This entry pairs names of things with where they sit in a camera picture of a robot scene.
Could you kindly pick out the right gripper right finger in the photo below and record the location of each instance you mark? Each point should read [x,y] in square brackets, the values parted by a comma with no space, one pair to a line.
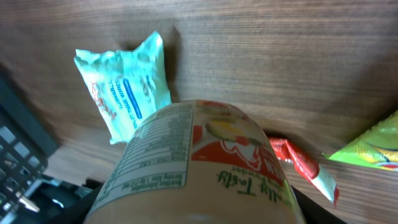
[313,212]

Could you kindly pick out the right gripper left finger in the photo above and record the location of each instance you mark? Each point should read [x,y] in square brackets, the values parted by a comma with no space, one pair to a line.
[76,214]

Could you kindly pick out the red candy bar wrapper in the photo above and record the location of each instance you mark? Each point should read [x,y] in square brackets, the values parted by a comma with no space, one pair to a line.
[307,167]

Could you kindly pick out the green Haribo gummy bag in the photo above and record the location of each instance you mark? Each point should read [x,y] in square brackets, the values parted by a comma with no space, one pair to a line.
[376,148]

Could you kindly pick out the green lid jar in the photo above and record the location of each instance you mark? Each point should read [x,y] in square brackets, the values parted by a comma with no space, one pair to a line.
[197,162]

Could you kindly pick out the teal tissue wipes pack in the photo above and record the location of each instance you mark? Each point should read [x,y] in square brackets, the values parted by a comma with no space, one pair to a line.
[127,86]

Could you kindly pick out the grey plastic shopping basket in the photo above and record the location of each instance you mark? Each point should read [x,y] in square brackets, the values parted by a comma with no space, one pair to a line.
[24,149]

